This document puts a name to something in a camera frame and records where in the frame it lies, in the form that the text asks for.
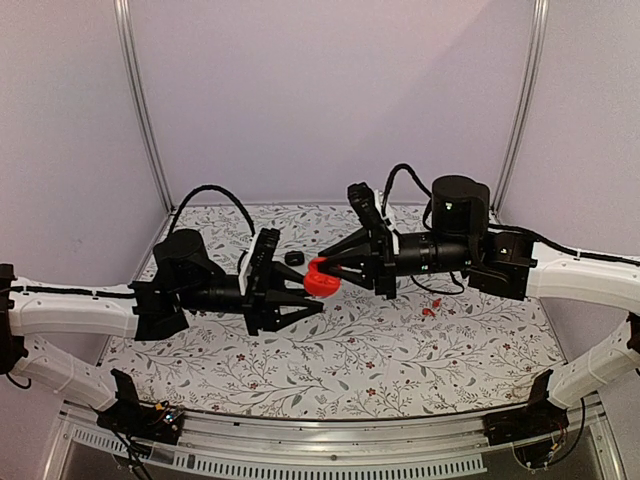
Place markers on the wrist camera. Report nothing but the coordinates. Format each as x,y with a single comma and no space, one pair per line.
365,203
255,265

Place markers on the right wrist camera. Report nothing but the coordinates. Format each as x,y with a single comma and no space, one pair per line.
365,203

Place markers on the right aluminium frame post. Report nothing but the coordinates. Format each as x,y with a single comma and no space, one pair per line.
532,65

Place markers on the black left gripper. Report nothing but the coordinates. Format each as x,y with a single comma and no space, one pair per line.
266,309

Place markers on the floral patterned table mat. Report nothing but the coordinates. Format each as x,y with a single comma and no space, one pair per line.
363,356

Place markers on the left aluminium frame post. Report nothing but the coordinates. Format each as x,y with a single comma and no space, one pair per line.
125,29

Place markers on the aluminium frame post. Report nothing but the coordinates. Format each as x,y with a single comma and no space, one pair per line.
532,65
125,29

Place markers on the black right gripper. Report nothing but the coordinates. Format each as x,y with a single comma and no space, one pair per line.
381,271

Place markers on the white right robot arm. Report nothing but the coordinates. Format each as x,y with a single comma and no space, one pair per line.
504,261

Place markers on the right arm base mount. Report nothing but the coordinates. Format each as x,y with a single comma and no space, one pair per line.
537,417

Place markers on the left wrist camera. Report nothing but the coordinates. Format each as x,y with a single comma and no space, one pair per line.
255,265

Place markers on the red round charging case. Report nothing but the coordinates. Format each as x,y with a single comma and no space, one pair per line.
319,284

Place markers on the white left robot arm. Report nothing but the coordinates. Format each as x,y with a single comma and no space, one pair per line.
268,294

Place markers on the black earbud charging case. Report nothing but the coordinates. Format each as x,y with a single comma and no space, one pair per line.
294,258

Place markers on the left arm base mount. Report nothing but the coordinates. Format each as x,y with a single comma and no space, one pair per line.
161,422

